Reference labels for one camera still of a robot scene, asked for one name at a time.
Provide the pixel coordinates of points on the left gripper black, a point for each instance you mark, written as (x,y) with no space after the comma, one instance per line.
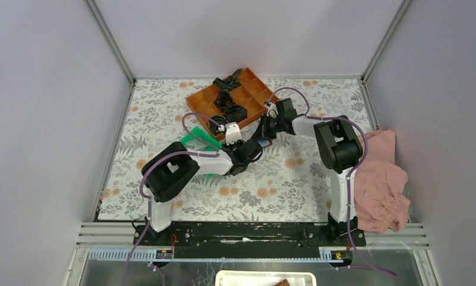
(236,143)

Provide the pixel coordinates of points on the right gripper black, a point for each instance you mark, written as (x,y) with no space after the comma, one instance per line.
(263,127)

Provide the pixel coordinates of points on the green plastic card box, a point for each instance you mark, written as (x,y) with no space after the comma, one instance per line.
(201,142)

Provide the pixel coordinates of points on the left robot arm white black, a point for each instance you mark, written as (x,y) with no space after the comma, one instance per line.
(167,174)

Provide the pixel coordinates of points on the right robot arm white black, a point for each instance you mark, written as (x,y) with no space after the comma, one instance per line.
(339,148)

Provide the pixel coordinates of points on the black items in tray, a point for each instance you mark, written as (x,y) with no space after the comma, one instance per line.
(231,111)

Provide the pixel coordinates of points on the orange wooden compartment tray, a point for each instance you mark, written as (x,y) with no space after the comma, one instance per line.
(250,94)

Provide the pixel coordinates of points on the pink crumpled cloth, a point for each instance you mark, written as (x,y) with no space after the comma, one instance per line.
(379,184)

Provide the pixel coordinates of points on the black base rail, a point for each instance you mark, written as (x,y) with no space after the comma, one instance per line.
(253,240)

